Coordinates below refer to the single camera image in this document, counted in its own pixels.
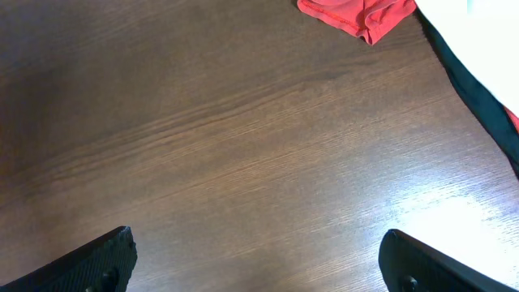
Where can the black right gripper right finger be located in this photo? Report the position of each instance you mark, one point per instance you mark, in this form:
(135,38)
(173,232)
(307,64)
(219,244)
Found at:
(409,265)

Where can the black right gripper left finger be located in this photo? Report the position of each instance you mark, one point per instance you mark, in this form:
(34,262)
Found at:
(103,265)

